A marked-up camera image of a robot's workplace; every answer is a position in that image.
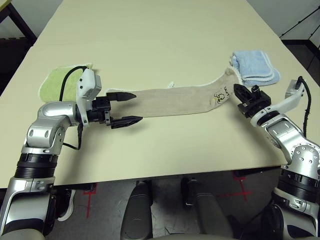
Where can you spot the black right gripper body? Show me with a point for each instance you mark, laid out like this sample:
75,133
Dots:
260,101

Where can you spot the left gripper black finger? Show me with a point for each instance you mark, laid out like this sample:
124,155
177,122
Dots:
121,96
126,121

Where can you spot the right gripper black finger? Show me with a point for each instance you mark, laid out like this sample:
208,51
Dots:
243,94

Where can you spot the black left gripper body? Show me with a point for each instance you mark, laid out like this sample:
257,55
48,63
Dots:
101,110

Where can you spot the beige towel with white trim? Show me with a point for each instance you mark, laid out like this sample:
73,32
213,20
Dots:
175,100

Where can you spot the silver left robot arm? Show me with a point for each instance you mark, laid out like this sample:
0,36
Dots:
52,112

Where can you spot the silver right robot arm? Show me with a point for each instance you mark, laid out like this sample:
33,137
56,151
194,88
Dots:
287,130

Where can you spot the folded light blue towel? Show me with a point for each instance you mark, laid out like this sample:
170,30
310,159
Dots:
252,65

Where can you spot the folded green towel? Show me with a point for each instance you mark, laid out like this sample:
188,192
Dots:
53,85

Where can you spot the black tripod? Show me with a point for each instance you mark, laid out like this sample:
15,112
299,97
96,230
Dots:
300,23

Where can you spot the dark grey robot left leg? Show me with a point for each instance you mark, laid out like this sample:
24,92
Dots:
137,212

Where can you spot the dark grey robot leg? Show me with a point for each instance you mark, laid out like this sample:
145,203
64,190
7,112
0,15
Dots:
207,215
137,212

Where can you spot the black foam floor mat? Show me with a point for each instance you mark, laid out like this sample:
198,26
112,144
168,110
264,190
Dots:
12,65

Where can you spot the white black sneaker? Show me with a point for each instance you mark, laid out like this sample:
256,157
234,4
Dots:
66,207

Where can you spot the dark grey robot right leg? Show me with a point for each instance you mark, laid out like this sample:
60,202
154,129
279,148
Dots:
207,215

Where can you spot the black framed side table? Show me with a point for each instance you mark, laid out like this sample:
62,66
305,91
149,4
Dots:
15,17

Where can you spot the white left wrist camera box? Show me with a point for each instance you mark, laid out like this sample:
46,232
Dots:
87,82

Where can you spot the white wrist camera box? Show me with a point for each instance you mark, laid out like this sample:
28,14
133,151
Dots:
87,82
292,96

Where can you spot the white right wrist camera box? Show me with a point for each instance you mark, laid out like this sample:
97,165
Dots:
292,96

